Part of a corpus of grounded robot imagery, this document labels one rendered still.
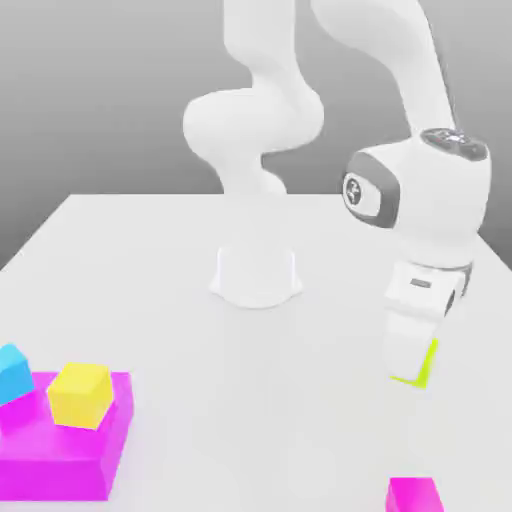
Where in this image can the small blue cube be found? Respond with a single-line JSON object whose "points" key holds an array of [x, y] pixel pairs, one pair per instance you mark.
{"points": [[14, 374]]}

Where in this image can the small magenta cube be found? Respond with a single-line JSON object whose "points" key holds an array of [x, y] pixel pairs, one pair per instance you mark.
{"points": [[414, 496]]}

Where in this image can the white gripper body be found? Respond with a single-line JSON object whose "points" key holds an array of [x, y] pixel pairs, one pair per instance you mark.
{"points": [[416, 298]]}

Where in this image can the large magenta box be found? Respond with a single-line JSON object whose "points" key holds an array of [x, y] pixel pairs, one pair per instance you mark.
{"points": [[60, 460]]}

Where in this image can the small lime cube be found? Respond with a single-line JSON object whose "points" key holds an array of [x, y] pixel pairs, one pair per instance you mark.
{"points": [[427, 370]]}

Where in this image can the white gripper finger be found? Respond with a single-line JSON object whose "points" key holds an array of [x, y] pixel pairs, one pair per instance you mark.
{"points": [[406, 348]]}

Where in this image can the small yellow cube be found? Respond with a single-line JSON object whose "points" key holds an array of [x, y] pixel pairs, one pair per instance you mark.
{"points": [[80, 396]]}

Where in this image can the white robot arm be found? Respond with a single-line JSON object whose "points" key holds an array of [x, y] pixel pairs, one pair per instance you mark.
{"points": [[256, 128]]}

